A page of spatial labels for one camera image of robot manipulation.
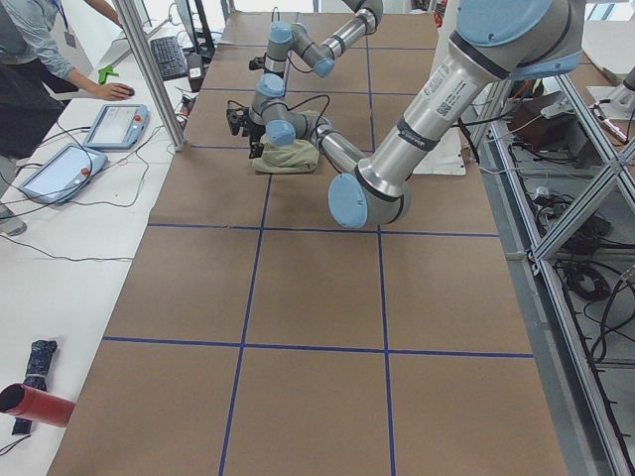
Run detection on black computer keyboard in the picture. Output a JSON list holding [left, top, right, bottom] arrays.
[[150, 36, 188, 80]]

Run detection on upper teach pendant tablet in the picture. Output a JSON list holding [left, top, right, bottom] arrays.
[[83, 104, 149, 152]]

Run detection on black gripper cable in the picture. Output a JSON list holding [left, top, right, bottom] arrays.
[[226, 93, 332, 125]]

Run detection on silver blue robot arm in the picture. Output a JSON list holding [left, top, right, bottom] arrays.
[[250, 0, 384, 77], [232, 0, 585, 228]]

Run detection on red cylindrical bottle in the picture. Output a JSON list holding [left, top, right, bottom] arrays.
[[1, 384, 75, 427]]

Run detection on person's grey sleeved forearm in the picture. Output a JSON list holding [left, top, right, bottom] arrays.
[[3, 1, 101, 96]]

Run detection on green plastic clip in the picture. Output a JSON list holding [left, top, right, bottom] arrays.
[[98, 64, 119, 85]]

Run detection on dark blue folded cloth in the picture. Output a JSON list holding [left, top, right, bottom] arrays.
[[12, 339, 58, 435]]

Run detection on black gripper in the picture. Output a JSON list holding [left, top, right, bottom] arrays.
[[246, 118, 265, 159]]

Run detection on olive green long-sleeve shirt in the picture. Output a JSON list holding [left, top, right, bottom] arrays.
[[249, 109, 319, 174]]

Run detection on person in grey shirt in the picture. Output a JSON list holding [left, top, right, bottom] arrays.
[[0, 0, 135, 237]]

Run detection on person's right hand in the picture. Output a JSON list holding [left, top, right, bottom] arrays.
[[92, 83, 130, 101]]

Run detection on teach pendant tablet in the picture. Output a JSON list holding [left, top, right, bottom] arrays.
[[83, 104, 149, 152], [18, 144, 107, 204]]

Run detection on lower teach pendant tablet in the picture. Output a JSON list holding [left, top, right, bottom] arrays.
[[18, 144, 107, 204]]

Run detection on aluminium frame post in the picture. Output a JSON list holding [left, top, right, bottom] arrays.
[[113, 0, 185, 152]]

